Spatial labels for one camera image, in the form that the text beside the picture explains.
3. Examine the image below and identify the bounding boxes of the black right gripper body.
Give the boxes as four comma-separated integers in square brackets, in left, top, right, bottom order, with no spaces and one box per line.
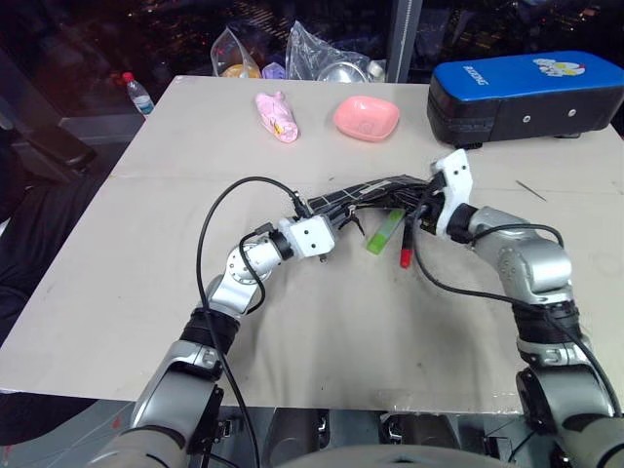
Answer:
[418,174,448,233]

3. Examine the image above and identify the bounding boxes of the black grid pouch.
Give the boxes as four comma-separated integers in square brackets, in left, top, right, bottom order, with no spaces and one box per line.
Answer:
[307,172,440,221]

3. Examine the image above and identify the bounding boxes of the red marker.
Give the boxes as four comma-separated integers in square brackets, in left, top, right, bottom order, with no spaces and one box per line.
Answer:
[399,214,415,269]

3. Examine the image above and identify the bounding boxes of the green highlighter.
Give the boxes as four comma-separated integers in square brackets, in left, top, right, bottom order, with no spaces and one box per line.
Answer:
[366,209,405,255]

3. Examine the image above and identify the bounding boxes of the pink plush pouch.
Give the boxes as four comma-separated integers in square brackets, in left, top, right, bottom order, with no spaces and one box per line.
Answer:
[253,90,300,143]

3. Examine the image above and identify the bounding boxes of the pink plastic dish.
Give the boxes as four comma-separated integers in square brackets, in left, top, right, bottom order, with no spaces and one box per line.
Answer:
[332,95,402,143]

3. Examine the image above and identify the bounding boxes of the thin dark stick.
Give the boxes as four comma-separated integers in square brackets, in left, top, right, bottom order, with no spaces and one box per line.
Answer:
[516,179,548,202]

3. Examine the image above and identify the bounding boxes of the blue and black boxing pad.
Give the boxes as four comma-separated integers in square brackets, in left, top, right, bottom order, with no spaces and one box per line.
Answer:
[426,48,624,149]

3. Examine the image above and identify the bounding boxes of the clear plastic bag metal bowl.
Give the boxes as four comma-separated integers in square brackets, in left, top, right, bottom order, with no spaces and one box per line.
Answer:
[285,19,389,83]

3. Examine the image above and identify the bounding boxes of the clear plastic bag yellow contents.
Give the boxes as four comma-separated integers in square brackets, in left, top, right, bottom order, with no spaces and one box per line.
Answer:
[210,26,264,79]

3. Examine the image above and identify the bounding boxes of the dark rounded shape under table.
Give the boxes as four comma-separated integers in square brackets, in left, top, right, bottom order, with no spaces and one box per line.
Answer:
[384,412,477,452]
[265,408,326,462]

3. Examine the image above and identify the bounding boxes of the grey robot torso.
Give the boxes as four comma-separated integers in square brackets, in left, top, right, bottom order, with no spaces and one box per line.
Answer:
[272,442,493,468]

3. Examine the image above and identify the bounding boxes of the clear water bottle red cap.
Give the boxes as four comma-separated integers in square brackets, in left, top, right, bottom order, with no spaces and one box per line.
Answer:
[120,71,156,119]

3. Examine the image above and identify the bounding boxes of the black cloth shape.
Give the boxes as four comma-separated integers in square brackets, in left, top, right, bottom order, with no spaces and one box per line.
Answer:
[0,145,106,345]

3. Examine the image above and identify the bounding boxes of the dark grey chair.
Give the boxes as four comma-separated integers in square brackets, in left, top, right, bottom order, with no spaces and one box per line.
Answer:
[0,48,98,185]

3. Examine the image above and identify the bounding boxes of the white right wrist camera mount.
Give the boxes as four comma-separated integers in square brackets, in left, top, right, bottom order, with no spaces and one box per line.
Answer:
[428,148,477,239]

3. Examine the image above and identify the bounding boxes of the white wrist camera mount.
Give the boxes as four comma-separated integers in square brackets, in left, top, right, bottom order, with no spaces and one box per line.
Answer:
[428,148,477,239]
[278,214,337,258]

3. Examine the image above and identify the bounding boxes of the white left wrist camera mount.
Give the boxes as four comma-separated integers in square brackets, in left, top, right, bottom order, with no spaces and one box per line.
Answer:
[278,214,337,258]

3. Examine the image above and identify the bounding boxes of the short black left wrist cable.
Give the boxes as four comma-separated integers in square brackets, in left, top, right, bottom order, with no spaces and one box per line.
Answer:
[238,221,277,313]

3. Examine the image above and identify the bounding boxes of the thin black right forearm cable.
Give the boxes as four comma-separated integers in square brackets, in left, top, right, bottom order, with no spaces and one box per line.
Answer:
[466,223,566,248]

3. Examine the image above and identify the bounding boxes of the long black left arm cable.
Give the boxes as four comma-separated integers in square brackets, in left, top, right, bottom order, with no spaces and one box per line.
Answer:
[195,175,313,468]

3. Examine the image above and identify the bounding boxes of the grey window frame post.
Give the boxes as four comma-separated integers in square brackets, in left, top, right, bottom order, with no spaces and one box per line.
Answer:
[387,0,415,83]

